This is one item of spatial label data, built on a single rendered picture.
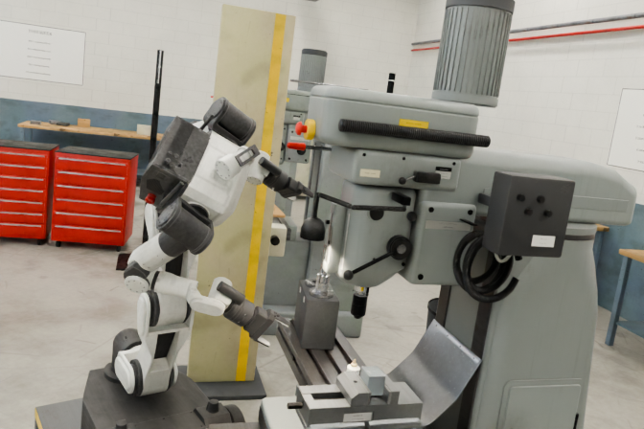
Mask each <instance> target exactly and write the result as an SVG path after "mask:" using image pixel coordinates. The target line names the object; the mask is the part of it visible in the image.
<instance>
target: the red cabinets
mask: <svg viewBox="0 0 644 429"><path fill-rule="evenodd" d="M138 154H139V153H134V152H125V151H116V150H107V149H98V148H89V147H71V146H69V147H64V148H62V149H59V145H56V144H45V143H36V142H25V141H15V140H5V139H0V237H23V238H37V245H41V243H42V239H45V238H46V237H47V236H48V235H50V233H51V240H56V247H60V244H61V242H62V241H69V242H81V243H93V244H105V245H117V248H116V251H117V252H120V251H121V246H124V245H125V244H126V242H127V241H128V239H129V238H130V237H131V235H132V229H133V217H134V204H135V192H136V179H137V166H138Z"/></svg>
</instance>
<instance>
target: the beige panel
mask: <svg viewBox="0 0 644 429"><path fill-rule="evenodd" d="M295 20H296V16H294V15H288V14H282V13H278V12H272V11H261V10H255V9H250V8H245V7H239V6H233V5H227V4H223V5H222V7H221V18H220V27H219V38H218V56H217V67H216V76H215V87H214V97H213V102H215V101H216V100H217V99H219V98H221V97H225V98H226V99H227V100H228V101H230V102H231V103H232V104H233V105H235V106H236V107H237V108H238V109H239V110H240V111H242V112H243V113H244V114H245V115H247V116H248V117H249V118H252V119H253V120H255V121H256V130H255V132H254V134H253V135H252V137H251V138H250V139H249V141H248V142H247V143H246V145H245V146H246V147H251V146H253V145H254V144H255V145H256V147H257V149H258V150H261V151H264V152H266V153H267V154H268V155H269V156H270V159H269V161H271V162H272V163H273V164H275V165H276V166H277V167H279V161H280V153H281V144H282V136H283V128H284V119H285V111H286V103H287V94H288V79H289V70H290V62H291V54H292V45H293V37H294V29H295ZM275 194H276V192H275V191H273V190H272V189H271V188H269V187H268V186H266V185H265V184H261V185H254V184H251V183H249V182H248V181H247V180H246V182H245V184H244V187H243V190H242V192H241V197H240V199H239V202H238V205H237V207H236V210H235V211H234V212H233V213H232V214H231V215H230V216H229V217H228V218H227V219H226V220H225V221H224V222H223V223H222V224H220V225H219V226H217V227H214V233H215V234H214V238H213V240H212V242H211V243H210V245H209V246H208V247H207V248H206V250H204V251H203V252H202V253H201V254H198V258H197V268H196V278H195V280H196V281H197V282H198V285H197V290H198V291H199V293H200V294H201V296H205V297H208V295H209V293H210V290H211V287H212V284H213V281H214V279H215V278H218V277H224V278H226V279H228V280H229V281H230V282H231V283H232V287H233V288H235V289H236V290H238V291H239V292H241V293H242V294H243V295H245V299H247V300H248V301H250V302H251V303H253V304H254V305H255V307H256V306H257V305H258V306H259V307H261V308H263V301H264V293H265V277H266V269H267V261H268V252H269V244H270V236H271V227H272V219H273V211H274V202H275ZM258 344H259V343H258V342H257V341H256V342H255V341H254V340H253V339H251V338H250V337H249V332H247V331H246V330H244V329H243V327H240V326H238V325H236V324H235V323H233V322H231V321H230V320H228V319H226V318H225V317H224V316H223V314H221V315H219V316H212V315H208V314H205V313H201V312H197V311H195V317H194V323H193V326H192V332H191V338H190V347H189V358H188V365H179V366H177V370H178V371H179V372H181V373H184V374H185V375H187V376H189V377H190V378H191V379H192V380H193V381H194V383H195V384H196V385H197V386H198V388H199V389H200V390H201V391H202V392H203V393H204V394H205V395H206V396H207V397H208V399H209V400H211V399H217V400H218V401H223V400H247V399H263V398H265V397H266V392H265V388H264V385H263V382H262V380H261V378H260V375H259V372H258V369H257V366H256V360H257V351H258Z"/></svg>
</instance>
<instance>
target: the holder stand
mask: <svg viewBox="0 0 644 429"><path fill-rule="evenodd" d="M315 286H316V278H310V279H306V280H299V284H298V292H297V300H296V307H295V315H294V326H295V330H296V333H297V336H298V339H299V343H300V346H301V349H313V350H333V349H334V338H335V332H336V325H337V317H338V310H339V304H340V301H339V300H338V298H337V296H336V295H335V293H334V290H333V288H332V287H331V285H330V283H329V289H328V293H318V292H316V291H315Z"/></svg>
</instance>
